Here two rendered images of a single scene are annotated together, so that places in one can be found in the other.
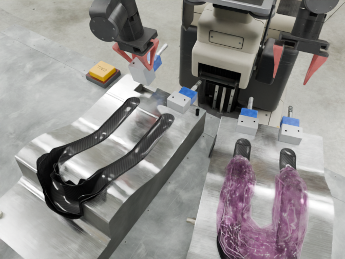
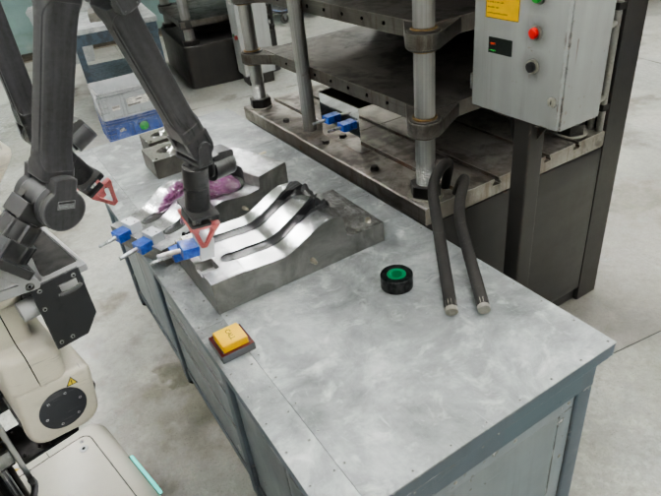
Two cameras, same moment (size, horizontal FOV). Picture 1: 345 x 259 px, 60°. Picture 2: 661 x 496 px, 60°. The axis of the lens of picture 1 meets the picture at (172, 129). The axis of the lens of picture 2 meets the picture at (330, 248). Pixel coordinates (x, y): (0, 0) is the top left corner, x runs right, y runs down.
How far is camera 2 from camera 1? 176 cm
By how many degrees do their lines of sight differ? 92
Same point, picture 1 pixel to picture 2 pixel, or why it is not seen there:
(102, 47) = not seen: outside the picture
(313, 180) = (154, 202)
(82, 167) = (295, 203)
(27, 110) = (341, 323)
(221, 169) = not seen: hidden behind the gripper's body
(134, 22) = not seen: hidden behind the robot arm
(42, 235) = (340, 209)
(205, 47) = (69, 358)
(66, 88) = (286, 341)
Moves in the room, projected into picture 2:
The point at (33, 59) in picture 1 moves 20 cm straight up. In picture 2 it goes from (317, 404) to (305, 328)
